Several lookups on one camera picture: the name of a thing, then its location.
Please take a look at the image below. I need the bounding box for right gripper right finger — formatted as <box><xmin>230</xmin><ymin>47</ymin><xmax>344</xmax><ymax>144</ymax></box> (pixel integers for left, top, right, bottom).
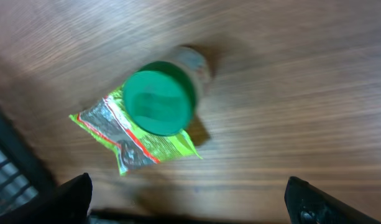
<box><xmin>284</xmin><ymin>176</ymin><xmax>381</xmax><ymax>224</ymax></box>

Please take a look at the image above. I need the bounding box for green lid jar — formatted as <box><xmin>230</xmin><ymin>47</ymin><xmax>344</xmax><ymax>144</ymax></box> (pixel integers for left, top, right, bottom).
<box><xmin>122</xmin><ymin>45</ymin><xmax>212</xmax><ymax>136</ymax></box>

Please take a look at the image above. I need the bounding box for grey plastic mesh basket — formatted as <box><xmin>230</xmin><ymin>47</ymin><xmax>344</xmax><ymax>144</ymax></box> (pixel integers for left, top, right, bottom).
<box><xmin>0</xmin><ymin>110</ymin><xmax>57</xmax><ymax>216</ymax></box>

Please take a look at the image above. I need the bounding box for green candy bag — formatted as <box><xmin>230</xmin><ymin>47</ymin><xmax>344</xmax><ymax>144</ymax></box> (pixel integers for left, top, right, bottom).
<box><xmin>70</xmin><ymin>86</ymin><xmax>199</xmax><ymax>175</ymax></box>

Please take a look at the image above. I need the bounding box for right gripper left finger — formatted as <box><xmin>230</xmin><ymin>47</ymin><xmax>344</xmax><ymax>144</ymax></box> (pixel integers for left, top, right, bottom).
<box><xmin>0</xmin><ymin>173</ymin><xmax>93</xmax><ymax>224</ymax></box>

